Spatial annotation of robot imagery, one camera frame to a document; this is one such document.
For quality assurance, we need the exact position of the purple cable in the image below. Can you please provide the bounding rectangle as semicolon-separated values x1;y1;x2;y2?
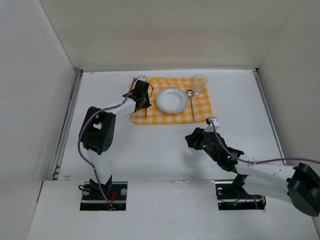
209;119;320;210
77;77;138;206

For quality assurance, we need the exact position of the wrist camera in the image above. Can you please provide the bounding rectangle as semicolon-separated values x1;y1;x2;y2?
205;116;220;133
134;75;147;82

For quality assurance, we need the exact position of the silver spoon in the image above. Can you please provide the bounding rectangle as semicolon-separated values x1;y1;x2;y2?
185;89;195;122

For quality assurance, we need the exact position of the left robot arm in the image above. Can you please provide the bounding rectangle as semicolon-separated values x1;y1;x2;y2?
77;77;154;196

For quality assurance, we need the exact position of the yellow white checkered cloth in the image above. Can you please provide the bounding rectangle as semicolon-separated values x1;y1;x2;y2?
129;77;213;125

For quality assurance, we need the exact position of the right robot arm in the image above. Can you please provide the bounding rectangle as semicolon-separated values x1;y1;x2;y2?
185;127;320;217

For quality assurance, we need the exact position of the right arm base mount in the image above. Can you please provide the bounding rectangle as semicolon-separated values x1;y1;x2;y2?
215;175;266;211

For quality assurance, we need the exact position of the clear drinking glass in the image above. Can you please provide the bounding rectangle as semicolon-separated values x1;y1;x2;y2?
192;74;208;95

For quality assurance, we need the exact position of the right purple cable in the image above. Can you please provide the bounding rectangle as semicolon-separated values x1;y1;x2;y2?
209;119;320;210

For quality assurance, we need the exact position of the white ceramic plate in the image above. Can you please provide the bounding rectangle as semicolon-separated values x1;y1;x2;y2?
155;87;188;114

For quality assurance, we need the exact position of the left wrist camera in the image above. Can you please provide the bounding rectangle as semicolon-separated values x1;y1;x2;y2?
134;75;147;82

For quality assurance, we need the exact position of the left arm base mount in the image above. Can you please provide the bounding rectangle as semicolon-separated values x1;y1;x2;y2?
78;178;128;212

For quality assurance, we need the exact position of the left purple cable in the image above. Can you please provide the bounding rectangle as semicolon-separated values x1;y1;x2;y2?
77;77;138;206

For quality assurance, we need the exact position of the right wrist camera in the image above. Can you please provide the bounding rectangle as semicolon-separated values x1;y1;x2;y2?
205;116;220;133

